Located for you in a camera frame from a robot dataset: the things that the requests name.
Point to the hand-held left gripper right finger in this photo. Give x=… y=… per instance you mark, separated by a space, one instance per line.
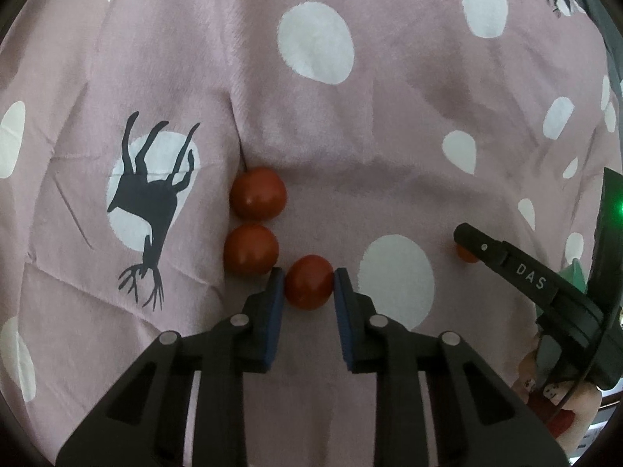
x=344 y=321

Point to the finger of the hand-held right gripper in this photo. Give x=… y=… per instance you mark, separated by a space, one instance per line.
x=479 y=243

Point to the grey sofa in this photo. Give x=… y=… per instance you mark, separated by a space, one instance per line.
x=603 y=14

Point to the red cherry tomato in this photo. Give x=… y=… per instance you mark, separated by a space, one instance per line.
x=250 y=249
x=309 y=283
x=258 y=193

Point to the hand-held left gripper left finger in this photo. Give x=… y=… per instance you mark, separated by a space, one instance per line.
x=272 y=321

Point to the pink polka-dot cloth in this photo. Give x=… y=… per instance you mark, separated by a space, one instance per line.
x=340 y=107

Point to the large orange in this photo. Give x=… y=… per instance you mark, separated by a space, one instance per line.
x=465 y=254

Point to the person's right hand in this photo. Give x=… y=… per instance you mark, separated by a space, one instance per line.
x=569 y=413

